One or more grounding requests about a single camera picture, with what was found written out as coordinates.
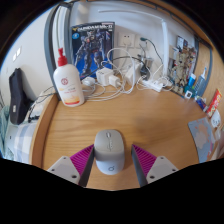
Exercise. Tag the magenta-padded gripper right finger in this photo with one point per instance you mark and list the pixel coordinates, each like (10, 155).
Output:
(150, 164)

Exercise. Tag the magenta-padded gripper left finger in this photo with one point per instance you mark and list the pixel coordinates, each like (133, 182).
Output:
(74, 163)

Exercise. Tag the grey and white computer mouse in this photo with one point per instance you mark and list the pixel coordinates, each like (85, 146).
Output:
(109, 150)

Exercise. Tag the grey-blue printed mouse pad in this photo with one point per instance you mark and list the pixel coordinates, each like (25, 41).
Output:
(201, 138)

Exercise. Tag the plaid bedding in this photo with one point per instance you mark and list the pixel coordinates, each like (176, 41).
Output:
(18, 140)

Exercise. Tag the white red-pump lotion bottle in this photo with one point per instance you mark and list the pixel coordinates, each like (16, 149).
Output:
(69, 85)

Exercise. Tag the white power strip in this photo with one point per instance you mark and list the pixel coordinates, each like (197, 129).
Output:
(152, 85)

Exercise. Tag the small white clock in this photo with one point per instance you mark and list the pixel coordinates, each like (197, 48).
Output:
(188, 94)

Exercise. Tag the blue snack packet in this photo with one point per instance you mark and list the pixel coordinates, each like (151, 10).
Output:
(202, 104)

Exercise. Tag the white mug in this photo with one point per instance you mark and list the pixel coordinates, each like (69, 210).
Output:
(216, 119)

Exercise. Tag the small round white charger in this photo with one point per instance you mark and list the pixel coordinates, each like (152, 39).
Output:
(88, 82)

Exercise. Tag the black bag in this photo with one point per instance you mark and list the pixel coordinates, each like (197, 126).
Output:
(19, 96)

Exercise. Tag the red yellow-lidded chip can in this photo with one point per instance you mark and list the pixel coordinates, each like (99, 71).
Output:
(214, 101)

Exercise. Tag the small white charger block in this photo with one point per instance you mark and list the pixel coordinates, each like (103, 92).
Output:
(114, 81)

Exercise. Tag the white blue-capped bottle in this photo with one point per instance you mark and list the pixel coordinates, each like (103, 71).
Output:
(191, 83)

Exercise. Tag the white power adapter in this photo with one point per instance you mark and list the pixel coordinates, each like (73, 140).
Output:
(132, 74)

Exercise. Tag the large white charger block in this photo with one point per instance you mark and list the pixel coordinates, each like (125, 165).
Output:
(104, 76)

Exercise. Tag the tan wooden figurine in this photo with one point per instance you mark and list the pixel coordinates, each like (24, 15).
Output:
(181, 70)

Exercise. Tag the robot model kit box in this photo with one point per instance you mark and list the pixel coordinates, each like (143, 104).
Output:
(90, 46)

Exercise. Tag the colourful printed box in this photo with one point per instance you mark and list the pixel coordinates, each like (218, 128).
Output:
(189, 45)

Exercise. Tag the white wall socket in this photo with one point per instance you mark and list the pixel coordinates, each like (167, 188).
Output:
(126, 40)

